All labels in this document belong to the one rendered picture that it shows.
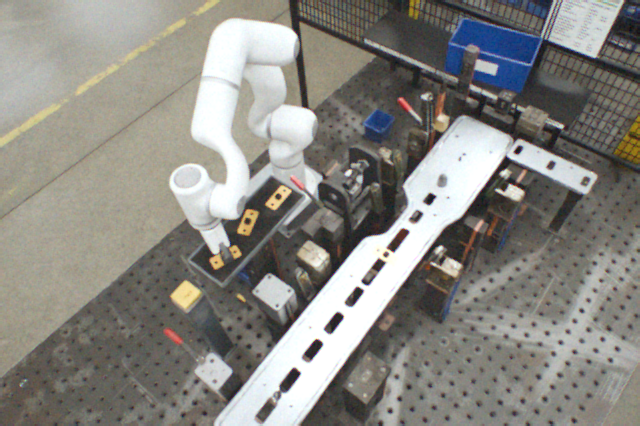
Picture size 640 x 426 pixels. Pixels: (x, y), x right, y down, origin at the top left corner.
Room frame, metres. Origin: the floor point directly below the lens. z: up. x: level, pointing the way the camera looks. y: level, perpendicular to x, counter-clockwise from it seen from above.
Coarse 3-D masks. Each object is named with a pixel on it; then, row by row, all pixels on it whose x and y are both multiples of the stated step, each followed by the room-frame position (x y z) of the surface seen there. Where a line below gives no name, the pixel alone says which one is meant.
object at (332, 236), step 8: (320, 216) 0.85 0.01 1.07; (328, 216) 0.85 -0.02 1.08; (336, 216) 0.85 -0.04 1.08; (328, 224) 0.82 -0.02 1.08; (336, 224) 0.82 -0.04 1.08; (328, 232) 0.80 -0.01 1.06; (336, 232) 0.80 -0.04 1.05; (328, 240) 0.80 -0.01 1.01; (336, 240) 0.80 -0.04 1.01; (328, 248) 0.80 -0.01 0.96; (336, 248) 0.81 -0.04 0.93; (336, 256) 0.81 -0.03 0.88; (336, 264) 0.80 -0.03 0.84
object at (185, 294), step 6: (186, 282) 0.63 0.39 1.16; (180, 288) 0.61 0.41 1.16; (186, 288) 0.61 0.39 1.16; (192, 288) 0.61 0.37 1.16; (174, 294) 0.60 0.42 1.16; (180, 294) 0.60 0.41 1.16; (186, 294) 0.59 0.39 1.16; (192, 294) 0.59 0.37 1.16; (198, 294) 0.59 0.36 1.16; (180, 300) 0.58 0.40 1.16; (186, 300) 0.58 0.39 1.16; (192, 300) 0.57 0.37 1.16; (186, 306) 0.56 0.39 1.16
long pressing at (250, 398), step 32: (480, 128) 1.21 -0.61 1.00; (448, 160) 1.08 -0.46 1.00; (480, 160) 1.06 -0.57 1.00; (416, 192) 0.96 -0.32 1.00; (448, 192) 0.94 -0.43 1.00; (416, 224) 0.83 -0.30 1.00; (448, 224) 0.82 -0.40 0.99; (352, 256) 0.74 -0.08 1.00; (416, 256) 0.72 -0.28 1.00; (352, 288) 0.63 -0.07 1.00; (384, 288) 0.62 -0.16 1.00; (320, 320) 0.54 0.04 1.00; (352, 320) 0.53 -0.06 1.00; (288, 352) 0.46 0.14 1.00; (320, 352) 0.45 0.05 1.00; (352, 352) 0.44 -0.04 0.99; (256, 384) 0.38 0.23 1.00; (320, 384) 0.36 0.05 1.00; (224, 416) 0.30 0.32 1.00; (288, 416) 0.28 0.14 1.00
